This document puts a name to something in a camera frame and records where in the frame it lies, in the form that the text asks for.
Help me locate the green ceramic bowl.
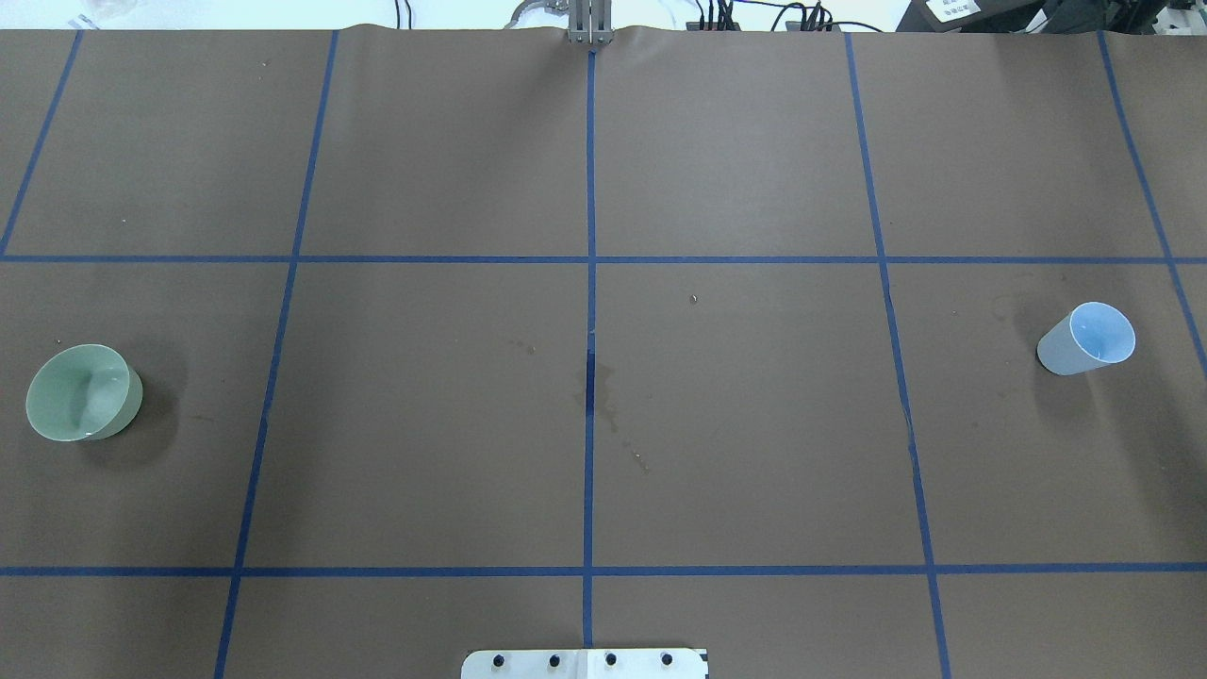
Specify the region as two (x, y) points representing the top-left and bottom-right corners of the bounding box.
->
(25, 344), (145, 441)

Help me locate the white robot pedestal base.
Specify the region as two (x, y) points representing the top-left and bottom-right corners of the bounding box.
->
(460, 646), (710, 678)

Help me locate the aluminium frame post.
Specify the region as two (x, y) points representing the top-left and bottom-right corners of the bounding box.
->
(566, 0), (616, 46)

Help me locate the light blue plastic cup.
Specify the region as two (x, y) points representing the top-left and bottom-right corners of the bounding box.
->
(1037, 302), (1135, 375)

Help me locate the brown paper table mat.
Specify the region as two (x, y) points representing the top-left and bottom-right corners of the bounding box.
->
(2, 25), (1205, 678)

